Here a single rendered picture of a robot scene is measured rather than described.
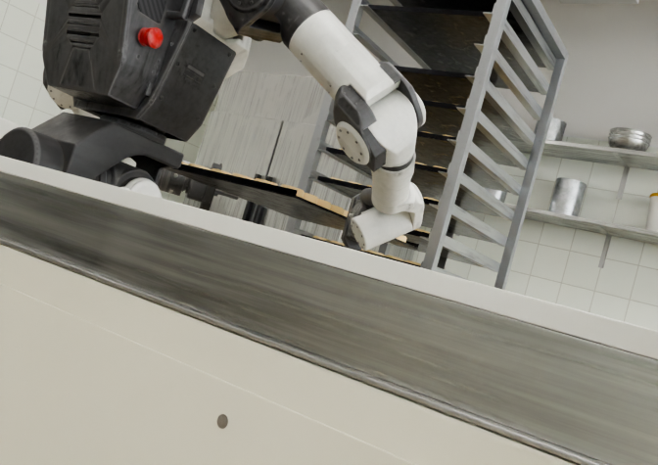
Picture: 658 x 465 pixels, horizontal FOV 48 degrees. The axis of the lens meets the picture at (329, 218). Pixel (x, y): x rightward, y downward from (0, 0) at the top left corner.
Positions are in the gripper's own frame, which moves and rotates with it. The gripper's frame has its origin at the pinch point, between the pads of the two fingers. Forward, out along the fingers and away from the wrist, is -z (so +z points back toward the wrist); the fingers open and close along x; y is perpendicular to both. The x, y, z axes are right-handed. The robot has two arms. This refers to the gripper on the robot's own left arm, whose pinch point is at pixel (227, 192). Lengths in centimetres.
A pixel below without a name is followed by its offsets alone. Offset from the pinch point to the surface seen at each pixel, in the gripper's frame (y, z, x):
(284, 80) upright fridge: 296, -41, 98
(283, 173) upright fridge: 272, -54, 36
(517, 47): 12, -70, 67
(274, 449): -149, 7, -20
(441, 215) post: -6, -54, 10
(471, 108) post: -6, -55, 40
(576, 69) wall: 230, -208, 151
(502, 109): 13, -72, 48
